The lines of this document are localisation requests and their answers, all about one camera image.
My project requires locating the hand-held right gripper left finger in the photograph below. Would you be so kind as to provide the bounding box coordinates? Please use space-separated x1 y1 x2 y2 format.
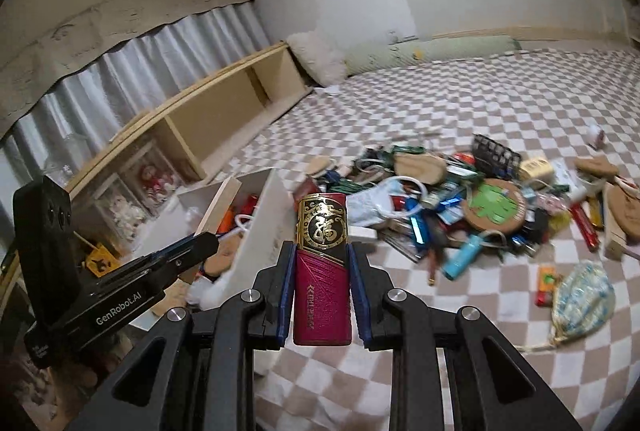
65 240 297 431

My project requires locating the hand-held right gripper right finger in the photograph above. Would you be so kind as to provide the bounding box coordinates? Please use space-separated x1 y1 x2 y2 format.
348 241 584 431

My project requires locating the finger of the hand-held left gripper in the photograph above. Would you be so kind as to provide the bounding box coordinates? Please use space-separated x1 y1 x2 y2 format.
118 232 221 286
131 235 202 262

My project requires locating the magenta and gold lighter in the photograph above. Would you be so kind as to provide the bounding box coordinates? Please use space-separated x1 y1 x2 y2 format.
293 192 349 347

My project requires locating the white cardboard box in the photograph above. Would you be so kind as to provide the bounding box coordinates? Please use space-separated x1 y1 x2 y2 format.
176 168 297 312

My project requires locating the clear case with white doll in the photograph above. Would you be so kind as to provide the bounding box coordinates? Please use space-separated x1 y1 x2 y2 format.
80 186 151 242

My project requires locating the clear case with red doll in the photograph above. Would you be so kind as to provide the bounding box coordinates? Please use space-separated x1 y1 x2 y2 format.
119 146 182 217

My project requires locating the white plastic bag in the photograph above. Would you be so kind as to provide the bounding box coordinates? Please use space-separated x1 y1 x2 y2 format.
346 181 419 233

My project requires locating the round wooden lid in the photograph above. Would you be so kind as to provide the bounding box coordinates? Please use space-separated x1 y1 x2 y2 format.
306 157 335 178

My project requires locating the long wooden shelf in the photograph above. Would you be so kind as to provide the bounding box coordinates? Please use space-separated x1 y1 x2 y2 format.
0 42 313 262

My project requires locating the oval cork coaster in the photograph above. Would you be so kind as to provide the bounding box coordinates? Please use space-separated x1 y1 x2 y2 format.
394 153 449 186

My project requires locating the round coaster with green print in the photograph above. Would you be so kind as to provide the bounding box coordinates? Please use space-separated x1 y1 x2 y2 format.
460 178 527 240

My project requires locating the grey curtain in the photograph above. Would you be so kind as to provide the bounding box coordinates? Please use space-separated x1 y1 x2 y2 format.
0 0 273 192

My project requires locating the small orange green packet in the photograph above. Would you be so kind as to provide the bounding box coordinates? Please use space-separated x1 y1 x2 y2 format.
534 265 557 308

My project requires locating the white fluffy pillow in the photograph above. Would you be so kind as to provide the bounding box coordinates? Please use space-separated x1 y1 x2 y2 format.
286 31 350 88

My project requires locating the beige curtain valance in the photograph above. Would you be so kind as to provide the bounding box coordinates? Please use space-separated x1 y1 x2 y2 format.
0 0 257 139

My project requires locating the long green bolster pillow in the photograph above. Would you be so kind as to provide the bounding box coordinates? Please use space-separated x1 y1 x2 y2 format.
345 36 522 76

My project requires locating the light wooden board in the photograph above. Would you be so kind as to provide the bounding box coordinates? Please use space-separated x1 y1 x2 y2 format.
601 181 640 263

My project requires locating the small white figurine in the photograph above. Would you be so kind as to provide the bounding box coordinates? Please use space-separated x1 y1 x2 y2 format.
586 123 607 150

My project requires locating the white cable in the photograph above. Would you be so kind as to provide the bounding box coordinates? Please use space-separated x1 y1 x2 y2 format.
384 175 427 214

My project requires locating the floral drawstring pouch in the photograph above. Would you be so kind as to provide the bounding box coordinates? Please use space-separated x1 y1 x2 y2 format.
549 260 617 353

